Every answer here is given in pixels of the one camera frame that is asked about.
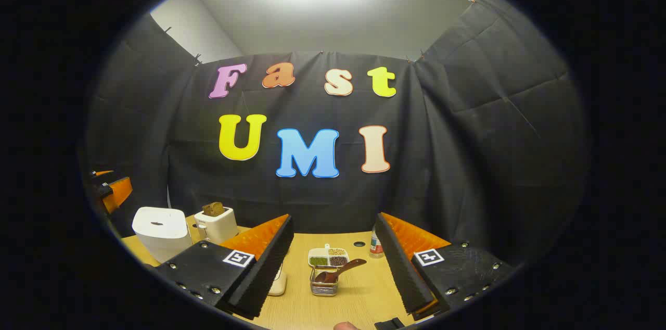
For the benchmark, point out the dark red beans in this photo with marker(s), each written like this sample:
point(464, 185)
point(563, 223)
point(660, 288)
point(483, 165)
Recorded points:
point(338, 261)

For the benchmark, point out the black backdrop cloth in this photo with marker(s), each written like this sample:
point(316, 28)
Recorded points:
point(468, 163)

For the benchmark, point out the clear plastic bottle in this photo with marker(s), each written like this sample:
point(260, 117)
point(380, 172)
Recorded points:
point(375, 249)

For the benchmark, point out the green mung beans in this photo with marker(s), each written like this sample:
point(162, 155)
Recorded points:
point(318, 261)

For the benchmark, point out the white divided dish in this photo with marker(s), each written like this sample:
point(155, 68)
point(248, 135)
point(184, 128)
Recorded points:
point(317, 252)

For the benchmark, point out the yellow soybeans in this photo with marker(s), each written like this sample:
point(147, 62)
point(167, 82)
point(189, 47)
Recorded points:
point(337, 252)

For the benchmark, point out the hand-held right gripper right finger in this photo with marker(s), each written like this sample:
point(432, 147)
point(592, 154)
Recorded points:
point(400, 267)

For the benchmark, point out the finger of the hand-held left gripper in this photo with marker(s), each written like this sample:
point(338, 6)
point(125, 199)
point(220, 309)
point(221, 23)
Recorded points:
point(103, 173)
point(120, 192)

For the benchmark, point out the clear plastic container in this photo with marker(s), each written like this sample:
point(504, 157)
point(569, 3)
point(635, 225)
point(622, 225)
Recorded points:
point(278, 283)

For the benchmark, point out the brown wooden spoon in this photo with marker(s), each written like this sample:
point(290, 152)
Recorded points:
point(346, 266)

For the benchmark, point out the brown toast slice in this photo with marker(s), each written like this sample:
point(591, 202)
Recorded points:
point(213, 209)

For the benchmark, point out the white toaster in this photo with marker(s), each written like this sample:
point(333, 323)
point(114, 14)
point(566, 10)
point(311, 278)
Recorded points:
point(218, 228)

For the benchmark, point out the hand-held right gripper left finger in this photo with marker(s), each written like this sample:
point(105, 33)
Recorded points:
point(270, 267)

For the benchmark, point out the white rice cooker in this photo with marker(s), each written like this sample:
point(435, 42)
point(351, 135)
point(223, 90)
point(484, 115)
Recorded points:
point(161, 236)

